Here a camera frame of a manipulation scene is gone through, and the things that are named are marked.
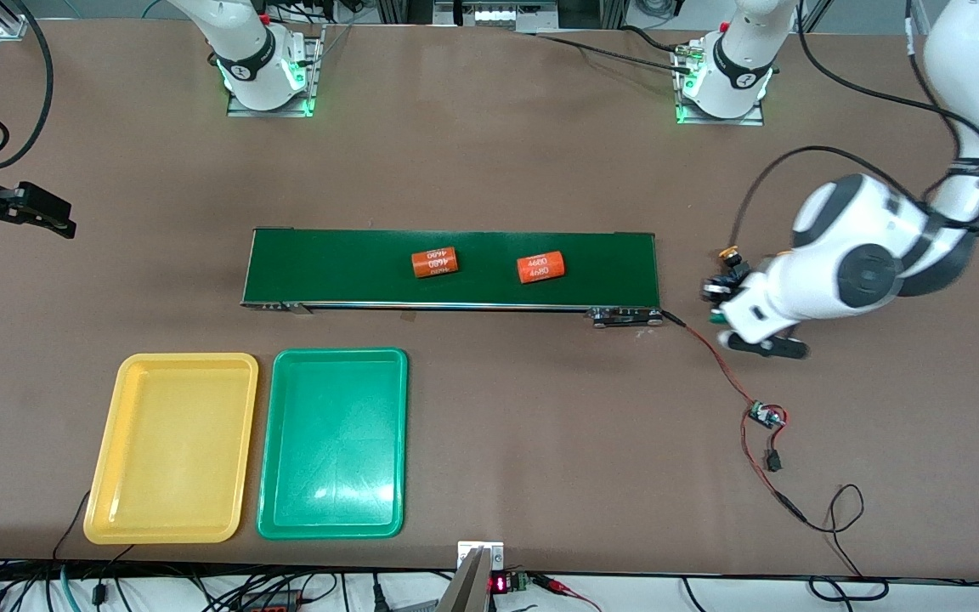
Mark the grey control box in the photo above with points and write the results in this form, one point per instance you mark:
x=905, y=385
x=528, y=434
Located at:
x=489, y=13

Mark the green conveyor belt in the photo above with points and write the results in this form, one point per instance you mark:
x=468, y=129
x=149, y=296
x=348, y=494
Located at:
x=328, y=268

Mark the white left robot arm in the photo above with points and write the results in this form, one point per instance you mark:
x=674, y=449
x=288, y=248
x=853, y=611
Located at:
x=838, y=221

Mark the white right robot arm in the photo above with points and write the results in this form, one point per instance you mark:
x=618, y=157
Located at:
x=243, y=42

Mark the black inline switch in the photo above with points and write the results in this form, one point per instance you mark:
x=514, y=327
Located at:
x=772, y=461

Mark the aluminium frame profile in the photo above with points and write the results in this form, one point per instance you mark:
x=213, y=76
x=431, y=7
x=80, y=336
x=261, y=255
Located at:
x=12, y=24

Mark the red digit display module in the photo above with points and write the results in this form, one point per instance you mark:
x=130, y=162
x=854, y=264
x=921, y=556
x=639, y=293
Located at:
x=500, y=584

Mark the grey metal bracket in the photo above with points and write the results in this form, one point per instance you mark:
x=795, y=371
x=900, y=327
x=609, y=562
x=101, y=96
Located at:
x=472, y=586

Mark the orange 4680 cylinder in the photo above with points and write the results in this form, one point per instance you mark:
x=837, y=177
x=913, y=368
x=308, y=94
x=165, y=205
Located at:
x=435, y=263
x=540, y=268

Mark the red clip lead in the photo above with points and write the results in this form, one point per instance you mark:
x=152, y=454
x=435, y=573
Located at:
x=557, y=585

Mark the green plastic tray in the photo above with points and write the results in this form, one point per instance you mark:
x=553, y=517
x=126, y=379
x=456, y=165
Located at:
x=332, y=484

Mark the yellow plastic tray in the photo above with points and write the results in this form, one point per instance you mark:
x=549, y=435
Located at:
x=171, y=476

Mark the small black circuit board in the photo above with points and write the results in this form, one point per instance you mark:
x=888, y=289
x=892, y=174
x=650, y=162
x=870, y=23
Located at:
x=766, y=416

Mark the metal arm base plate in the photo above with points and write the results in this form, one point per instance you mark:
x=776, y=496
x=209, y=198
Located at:
x=715, y=121
x=315, y=68

